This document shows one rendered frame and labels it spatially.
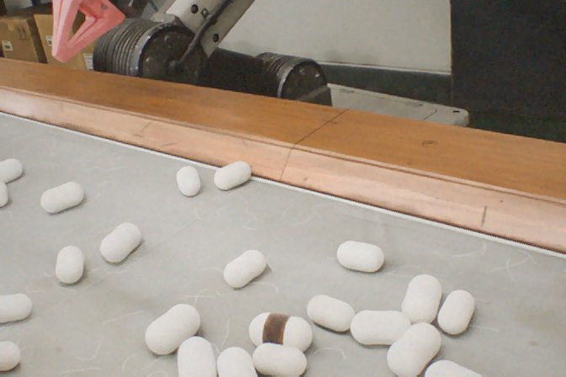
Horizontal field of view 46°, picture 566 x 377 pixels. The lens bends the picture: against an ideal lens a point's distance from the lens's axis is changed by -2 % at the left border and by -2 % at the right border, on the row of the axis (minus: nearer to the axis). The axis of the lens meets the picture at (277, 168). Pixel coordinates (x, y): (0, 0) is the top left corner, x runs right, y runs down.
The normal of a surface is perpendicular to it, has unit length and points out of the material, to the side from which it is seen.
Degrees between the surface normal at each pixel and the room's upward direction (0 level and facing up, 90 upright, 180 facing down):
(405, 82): 90
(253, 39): 88
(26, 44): 90
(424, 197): 45
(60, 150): 0
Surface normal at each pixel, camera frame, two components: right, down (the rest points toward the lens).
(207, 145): -0.55, -0.33
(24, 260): -0.15, -0.88
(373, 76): -0.57, 0.44
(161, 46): 0.69, 0.22
